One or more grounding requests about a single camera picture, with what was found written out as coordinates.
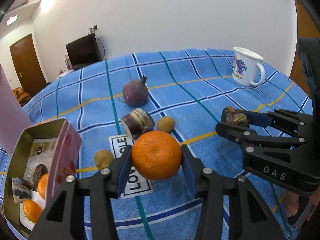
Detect wooden door frame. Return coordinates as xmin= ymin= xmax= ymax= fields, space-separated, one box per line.
xmin=289 ymin=0 xmax=320 ymax=100

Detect purple turnip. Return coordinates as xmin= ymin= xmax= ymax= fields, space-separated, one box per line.
xmin=122 ymin=74 xmax=150 ymax=105

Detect person's right hand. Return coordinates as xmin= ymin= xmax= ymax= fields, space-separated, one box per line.
xmin=284 ymin=190 xmax=300 ymax=218

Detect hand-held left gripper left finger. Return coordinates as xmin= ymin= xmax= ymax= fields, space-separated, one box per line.
xmin=29 ymin=144 xmax=133 ymax=240

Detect pink electric kettle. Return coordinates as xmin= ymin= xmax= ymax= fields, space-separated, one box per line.
xmin=0 ymin=65 xmax=33 ymax=154

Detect pink metal tin box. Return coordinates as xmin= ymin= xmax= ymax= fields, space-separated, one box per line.
xmin=2 ymin=117 xmax=82 ymax=240

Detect printed paper sheet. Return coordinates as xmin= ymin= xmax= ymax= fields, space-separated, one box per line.
xmin=19 ymin=139 xmax=57 ymax=230

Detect black television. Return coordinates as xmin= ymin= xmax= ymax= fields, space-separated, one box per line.
xmin=65 ymin=33 xmax=101 ymax=68

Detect black power cable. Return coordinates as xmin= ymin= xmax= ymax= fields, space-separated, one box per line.
xmin=95 ymin=34 xmax=107 ymax=60

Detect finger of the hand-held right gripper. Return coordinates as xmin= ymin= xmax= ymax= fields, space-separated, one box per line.
xmin=215 ymin=122 xmax=307 ymax=153
xmin=246 ymin=109 xmax=313 ymax=140

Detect small brown round fruit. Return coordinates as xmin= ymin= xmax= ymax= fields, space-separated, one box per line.
xmin=157 ymin=116 xmax=175 ymax=133
xmin=94 ymin=150 xmax=114 ymax=170

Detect small oval orange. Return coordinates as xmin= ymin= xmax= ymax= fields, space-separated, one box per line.
xmin=37 ymin=173 xmax=49 ymax=200

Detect large orange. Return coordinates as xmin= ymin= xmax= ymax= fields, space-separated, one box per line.
xmin=131 ymin=131 xmax=182 ymax=181

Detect dark water chestnut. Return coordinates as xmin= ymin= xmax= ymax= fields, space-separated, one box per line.
xmin=33 ymin=164 xmax=49 ymax=187
xmin=221 ymin=106 xmax=250 ymax=128

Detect small round orange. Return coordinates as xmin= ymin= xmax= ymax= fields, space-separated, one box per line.
xmin=23 ymin=199 xmax=43 ymax=223

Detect blue plaid blanket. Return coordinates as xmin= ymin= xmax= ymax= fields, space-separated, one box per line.
xmin=0 ymin=49 xmax=315 ymax=240

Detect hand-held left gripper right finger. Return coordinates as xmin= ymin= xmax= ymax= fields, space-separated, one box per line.
xmin=180 ymin=145 xmax=287 ymax=240

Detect brown wooden door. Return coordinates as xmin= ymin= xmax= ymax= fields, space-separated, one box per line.
xmin=9 ymin=33 xmax=47 ymax=97

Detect orange leather sofa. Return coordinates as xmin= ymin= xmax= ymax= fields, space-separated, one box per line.
xmin=12 ymin=87 xmax=32 ymax=103

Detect white printed mug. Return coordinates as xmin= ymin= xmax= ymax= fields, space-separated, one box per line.
xmin=232 ymin=46 xmax=266 ymax=87

